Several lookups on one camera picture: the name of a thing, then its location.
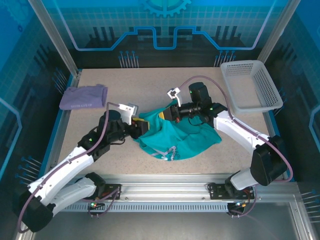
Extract teal t-shirt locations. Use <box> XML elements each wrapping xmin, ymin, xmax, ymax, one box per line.
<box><xmin>133</xmin><ymin>99</ymin><xmax>223</xmax><ymax>162</ymax></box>

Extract folded lavender t-shirt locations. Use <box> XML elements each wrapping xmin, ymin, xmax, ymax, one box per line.
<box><xmin>59</xmin><ymin>84</ymin><xmax>109</xmax><ymax>111</ymax></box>

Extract white perforated plastic basket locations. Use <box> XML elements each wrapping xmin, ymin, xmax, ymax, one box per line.
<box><xmin>220</xmin><ymin>60</ymin><xmax>285</xmax><ymax>115</ymax></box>

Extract black connector with green light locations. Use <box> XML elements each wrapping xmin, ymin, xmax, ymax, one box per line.
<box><xmin>87</xmin><ymin>201</ymin><xmax>106</xmax><ymax>211</ymax></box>

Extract black connector with orange light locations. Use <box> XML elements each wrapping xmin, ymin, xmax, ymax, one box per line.
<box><xmin>228</xmin><ymin>201</ymin><xmax>248</xmax><ymax>212</ymax></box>

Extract aluminium front rail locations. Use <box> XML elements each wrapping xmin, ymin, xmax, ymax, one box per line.
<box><xmin>33</xmin><ymin>173</ymin><xmax>300</xmax><ymax>202</ymax></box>

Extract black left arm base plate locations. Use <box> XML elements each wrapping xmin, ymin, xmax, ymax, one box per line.
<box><xmin>99</xmin><ymin>183</ymin><xmax>123</xmax><ymax>200</ymax></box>

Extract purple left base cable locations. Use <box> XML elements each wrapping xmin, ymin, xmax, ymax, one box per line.
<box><xmin>82</xmin><ymin>184</ymin><xmax>123</xmax><ymax>218</ymax></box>

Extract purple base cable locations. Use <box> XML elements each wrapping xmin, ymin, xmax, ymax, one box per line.
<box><xmin>82</xmin><ymin>184</ymin><xmax>123</xmax><ymax>218</ymax></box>
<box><xmin>228</xmin><ymin>191</ymin><xmax>258</xmax><ymax>220</ymax></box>

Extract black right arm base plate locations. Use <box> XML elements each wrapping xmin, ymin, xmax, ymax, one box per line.
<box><xmin>207</xmin><ymin>183</ymin><xmax>256</xmax><ymax>200</ymax></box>

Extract slotted grey cable duct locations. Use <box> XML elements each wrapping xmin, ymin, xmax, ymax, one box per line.
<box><xmin>59</xmin><ymin>201</ymin><xmax>230</xmax><ymax>213</ymax></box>

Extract aluminium frame post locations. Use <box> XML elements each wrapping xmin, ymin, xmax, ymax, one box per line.
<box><xmin>256</xmin><ymin>0</ymin><xmax>303</xmax><ymax>63</ymax></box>
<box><xmin>27</xmin><ymin>0</ymin><xmax>82</xmax><ymax>77</ymax></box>

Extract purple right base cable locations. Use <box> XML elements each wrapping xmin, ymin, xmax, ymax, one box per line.
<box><xmin>228</xmin><ymin>191</ymin><xmax>258</xmax><ymax>220</ymax></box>

